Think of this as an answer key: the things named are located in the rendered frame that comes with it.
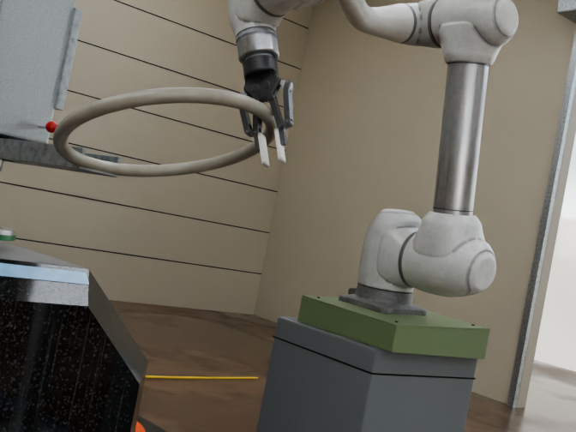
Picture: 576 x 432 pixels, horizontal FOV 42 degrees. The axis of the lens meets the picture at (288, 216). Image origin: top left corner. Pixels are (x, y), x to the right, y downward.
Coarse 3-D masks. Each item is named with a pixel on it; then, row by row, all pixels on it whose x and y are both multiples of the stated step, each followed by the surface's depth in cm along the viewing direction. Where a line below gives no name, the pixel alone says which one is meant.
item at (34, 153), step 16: (0, 144) 192; (16, 144) 188; (32, 144) 184; (48, 144) 181; (16, 160) 195; (32, 160) 184; (48, 160) 180; (64, 160) 177; (112, 160) 184; (112, 176) 183
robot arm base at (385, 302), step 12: (360, 288) 206; (372, 288) 202; (348, 300) 207; (360, 300) 204; (372, 300) 202; (384, 300) 201; (396, 300) 201; (408, 300) 204; (384, 312) 197; (396, 312) 200; (408, 312) 203; (420, 312) 206
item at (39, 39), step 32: (0, 0) 192; (32, 0) 198; (64, 0) 206; (0, 32) 192; (32, 32) 199; (64, 32) 207; (0, 64) 193; (32, 64) 200; (0, 96) 194; (32, 96) 202; (0, 128) 195; (32, 128) 203
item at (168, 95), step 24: (120, 96) 144; (144, 96) 143; (168, 96) 143; (192, 96) 145; (216, 96) 147; (240, 96) 150; (72, 120) 149; (264, 120) 160; (96, 168) 177; (120, 168) 182; (144, 168) 186; (168, 168) 187; (192, 168) 188; (216, 168) 187
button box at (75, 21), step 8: (72, 16) 208; (80, 16) 209; (72, 24) 208; (80, 24) 210; (72, 32) 208; (72, 40) 208; (72, 48) 209; (64, 56) 208; (72, 56) 209; (64, 64) 207; (64, 72) 208; (64, 80) 208; (64, 88) 208; (56, 96) 207; (64, 96) 209; (56, 104) 207
